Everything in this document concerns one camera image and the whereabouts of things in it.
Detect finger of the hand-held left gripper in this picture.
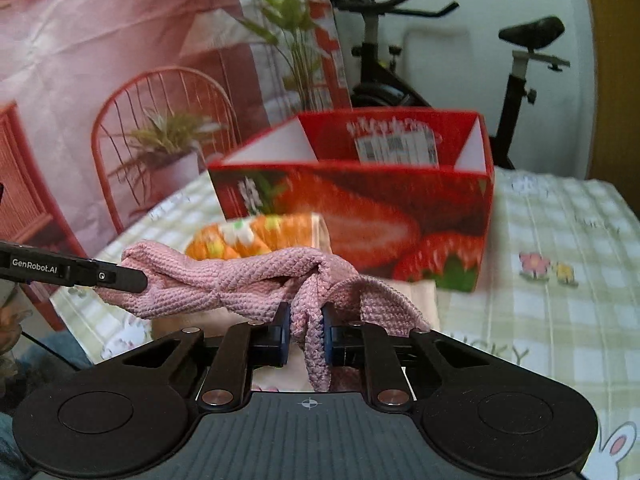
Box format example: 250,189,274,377
0,241,149,294

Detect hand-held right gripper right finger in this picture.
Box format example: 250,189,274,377
320,305,506,413

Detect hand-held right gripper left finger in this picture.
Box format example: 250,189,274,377
107,302,293,413

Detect pink knitted cloth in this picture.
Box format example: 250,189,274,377
94,241,432,394

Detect red strawberry print box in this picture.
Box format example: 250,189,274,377
206,107,496,294

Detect orange floral cloth roll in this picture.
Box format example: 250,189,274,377
185,212,332,264

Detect cream waffle towel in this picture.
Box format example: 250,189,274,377
150,280,442,392

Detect green checked bunny blanket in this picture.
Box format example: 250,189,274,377
50,167,640,480

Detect pink printed backdrop cloth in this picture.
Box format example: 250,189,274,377
0,0,352,332

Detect black exercise bike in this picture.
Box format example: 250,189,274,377
324,0,572,171

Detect wooden door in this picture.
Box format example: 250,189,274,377
579,0,640,196

